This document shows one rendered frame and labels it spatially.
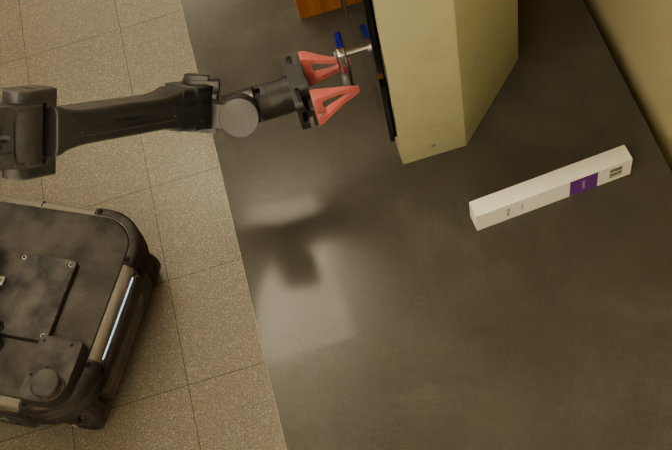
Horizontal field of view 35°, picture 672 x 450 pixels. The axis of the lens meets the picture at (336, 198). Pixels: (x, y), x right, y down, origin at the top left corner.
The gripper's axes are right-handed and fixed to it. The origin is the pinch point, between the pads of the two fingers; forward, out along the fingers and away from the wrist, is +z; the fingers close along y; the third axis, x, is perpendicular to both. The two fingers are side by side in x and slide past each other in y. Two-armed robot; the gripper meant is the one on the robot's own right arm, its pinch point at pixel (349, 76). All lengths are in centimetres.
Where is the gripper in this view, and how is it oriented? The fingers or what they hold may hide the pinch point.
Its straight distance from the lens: 164.0
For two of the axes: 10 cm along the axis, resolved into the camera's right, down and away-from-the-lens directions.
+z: 9.6, -2.8, -0.2
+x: 1.7, 5.1, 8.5
